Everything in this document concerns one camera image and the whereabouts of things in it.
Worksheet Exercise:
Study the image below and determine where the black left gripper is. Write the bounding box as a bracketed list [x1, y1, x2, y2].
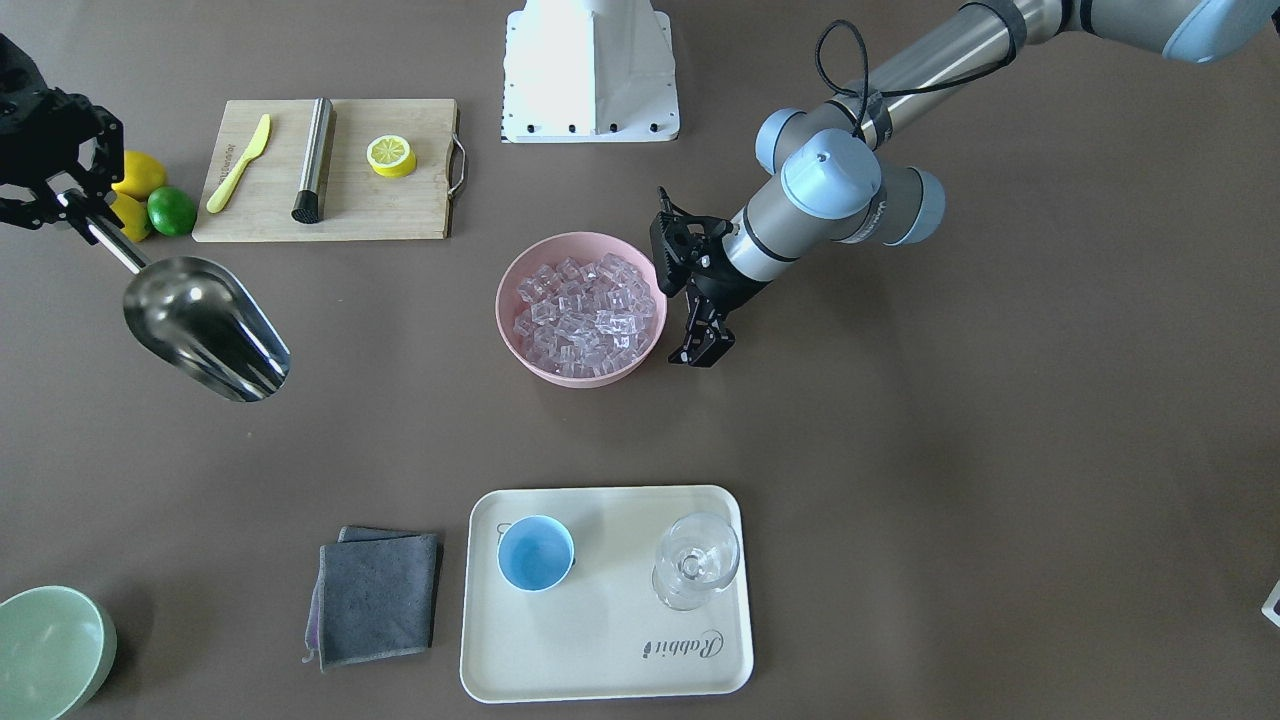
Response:
[650, 186, 768, 368]

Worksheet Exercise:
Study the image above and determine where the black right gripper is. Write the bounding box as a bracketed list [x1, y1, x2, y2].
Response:
[1, 36, 125, 231]

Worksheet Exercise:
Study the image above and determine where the pink bowl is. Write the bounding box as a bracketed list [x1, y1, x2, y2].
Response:
[495, 232, 667, 388]

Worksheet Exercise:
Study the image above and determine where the metal ice scoop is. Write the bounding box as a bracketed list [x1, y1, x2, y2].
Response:
[56, 190, 292, 402]

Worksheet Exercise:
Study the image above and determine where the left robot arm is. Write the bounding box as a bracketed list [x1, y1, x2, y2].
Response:
[649, 1, 1277, 368]

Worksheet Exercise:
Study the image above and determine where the clear ice cubes pile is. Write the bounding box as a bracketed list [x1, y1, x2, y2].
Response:
[504, 252, 660, 380]

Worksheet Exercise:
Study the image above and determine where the light blue cup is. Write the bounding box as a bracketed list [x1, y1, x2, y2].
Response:
[497, 515, 576, 592]

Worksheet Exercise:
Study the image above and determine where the yellow lemon upper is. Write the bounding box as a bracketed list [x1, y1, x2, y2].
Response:
[111, 149, 168, 202]

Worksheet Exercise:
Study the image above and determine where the yellow lemon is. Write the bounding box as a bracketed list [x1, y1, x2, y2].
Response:
[111, 149, 168, 202]
[110, 193, 154, 243]

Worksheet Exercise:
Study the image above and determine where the yellow lemon lower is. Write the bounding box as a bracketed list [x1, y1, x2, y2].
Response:
[110, 193, 154, 243]

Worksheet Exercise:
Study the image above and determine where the green lime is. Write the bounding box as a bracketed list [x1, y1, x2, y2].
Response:
[146, 184, 198, 237]

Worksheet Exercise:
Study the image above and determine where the yellow plastic knife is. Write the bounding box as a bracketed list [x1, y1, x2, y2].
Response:
[205, 114, 273, 214]

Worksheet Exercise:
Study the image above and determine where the clear wine glass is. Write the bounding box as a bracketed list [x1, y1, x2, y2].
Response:
[652, 512, 742, 611]

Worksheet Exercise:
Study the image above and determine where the steel muddler black tip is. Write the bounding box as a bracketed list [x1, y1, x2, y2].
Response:
[291, 97, 334, 224]

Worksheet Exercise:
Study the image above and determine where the cream serving tray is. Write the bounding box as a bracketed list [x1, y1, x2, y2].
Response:
[460, 484, 754, 705]

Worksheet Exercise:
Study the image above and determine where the wooden cutting board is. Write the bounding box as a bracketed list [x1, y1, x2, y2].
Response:
[193, 99, 465, 243]

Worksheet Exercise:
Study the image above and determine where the half lemon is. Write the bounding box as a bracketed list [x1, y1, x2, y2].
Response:
[365, 135, 417, 178]

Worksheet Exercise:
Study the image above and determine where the grey folded cloth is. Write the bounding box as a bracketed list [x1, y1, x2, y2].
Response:
[303, 525, 444, 673]

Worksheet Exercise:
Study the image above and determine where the green bowl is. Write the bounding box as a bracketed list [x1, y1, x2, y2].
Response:
[1, 585, 116, 719]

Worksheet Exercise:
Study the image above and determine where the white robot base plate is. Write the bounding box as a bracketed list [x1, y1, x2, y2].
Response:
[500, 1, 681, 143]

